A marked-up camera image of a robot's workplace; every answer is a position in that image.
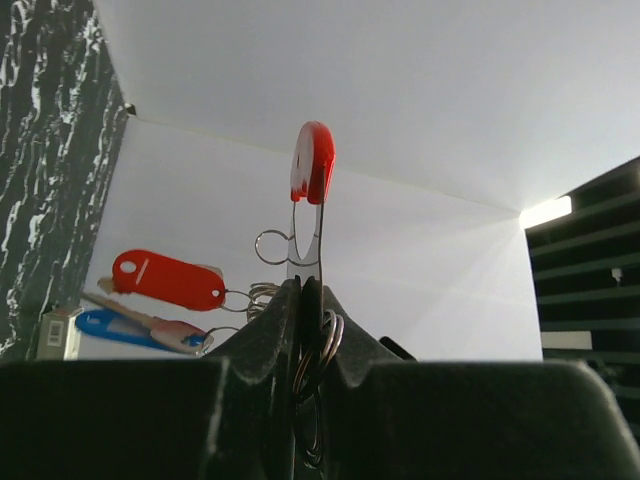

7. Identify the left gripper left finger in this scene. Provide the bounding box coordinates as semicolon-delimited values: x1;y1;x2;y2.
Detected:
1;280;301;479

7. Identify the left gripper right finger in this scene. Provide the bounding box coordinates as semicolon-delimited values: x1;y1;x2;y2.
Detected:
301;280;639;479

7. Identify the key with red tag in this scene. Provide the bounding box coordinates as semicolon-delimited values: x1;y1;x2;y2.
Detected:
97;249;251;313

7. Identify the key with blue tag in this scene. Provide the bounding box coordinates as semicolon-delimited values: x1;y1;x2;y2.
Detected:
75;292;238;357

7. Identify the small white box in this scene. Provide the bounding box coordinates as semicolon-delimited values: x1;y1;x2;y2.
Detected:
36;306;84;361

